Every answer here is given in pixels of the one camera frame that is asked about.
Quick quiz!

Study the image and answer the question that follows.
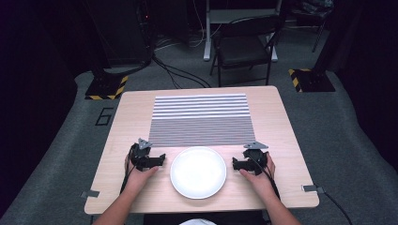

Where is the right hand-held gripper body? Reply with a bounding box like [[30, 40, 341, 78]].
[[242, 141, 270, 176]]

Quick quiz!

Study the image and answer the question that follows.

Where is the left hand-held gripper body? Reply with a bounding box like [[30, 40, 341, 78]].
[[129, 137, 154, 173]]

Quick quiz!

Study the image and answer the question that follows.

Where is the white round plate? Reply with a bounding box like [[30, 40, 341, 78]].
[[169, 145, 227, 201]]

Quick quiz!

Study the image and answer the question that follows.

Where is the person's right hand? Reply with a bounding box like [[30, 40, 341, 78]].
[[238, 153, 277, 199]]

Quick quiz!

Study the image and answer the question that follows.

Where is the person's left hand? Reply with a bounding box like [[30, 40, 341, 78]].
[[123, 154, 160, 196]]

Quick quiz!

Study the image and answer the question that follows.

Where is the grey striped placemat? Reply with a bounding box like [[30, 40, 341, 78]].
[[147, 93, 257, 148]]

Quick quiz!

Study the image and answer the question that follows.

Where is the person's white shirt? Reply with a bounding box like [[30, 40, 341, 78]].
[[179, 217, 218, 225]]

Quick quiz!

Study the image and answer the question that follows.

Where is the black yellow striped stand base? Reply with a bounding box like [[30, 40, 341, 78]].
[[287, 67, 336, 94], [84, 74, 130, 101]]

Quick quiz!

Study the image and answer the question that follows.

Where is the black folding chair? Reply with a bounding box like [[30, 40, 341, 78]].
[[208, 14, 285, 88]]

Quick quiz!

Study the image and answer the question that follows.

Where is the black equipment cabinet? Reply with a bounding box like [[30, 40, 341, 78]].
[[93, 0, 152, 68]]

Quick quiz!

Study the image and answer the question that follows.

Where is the dark cluttered chair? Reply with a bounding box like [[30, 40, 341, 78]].
[[290, 0, 335, 53]]

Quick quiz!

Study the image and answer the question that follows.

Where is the left hand-held gripper cable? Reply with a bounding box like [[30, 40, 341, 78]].
[[119, 146, 139, 194]]

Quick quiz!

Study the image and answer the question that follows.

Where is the hand-held gripper cable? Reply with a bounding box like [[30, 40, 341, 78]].
[[250, 156, 282, 201], [119, 146, 139, 194]]

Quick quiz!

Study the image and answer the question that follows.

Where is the right hand-held gripper cable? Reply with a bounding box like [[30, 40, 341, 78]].
[[250, 156, 282, 201]]

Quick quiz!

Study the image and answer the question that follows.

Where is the thin black floor cable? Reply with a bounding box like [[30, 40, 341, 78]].
[[152, 54, 212, 89]]

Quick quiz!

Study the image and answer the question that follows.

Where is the black cable under tape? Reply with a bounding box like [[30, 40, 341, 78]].
[[315, 186, 354, 225]]

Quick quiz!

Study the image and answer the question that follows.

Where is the white metal desk frame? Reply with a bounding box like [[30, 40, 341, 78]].
[[203, 0, 283, 63]]

